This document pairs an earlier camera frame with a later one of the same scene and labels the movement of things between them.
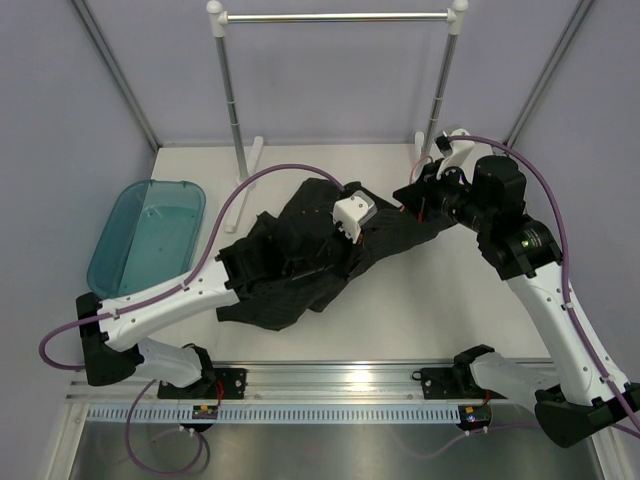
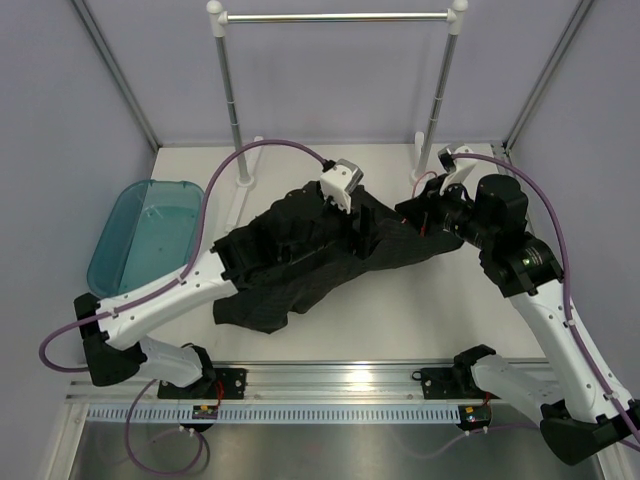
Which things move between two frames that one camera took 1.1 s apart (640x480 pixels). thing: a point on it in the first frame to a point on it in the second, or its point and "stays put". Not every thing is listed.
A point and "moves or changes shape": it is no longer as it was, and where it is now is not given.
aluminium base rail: x=300 y=382 stays put
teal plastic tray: x=150 y=233 stays put
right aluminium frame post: x=547 y=72 stays put
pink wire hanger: x=413 y=167 moves or changes shape
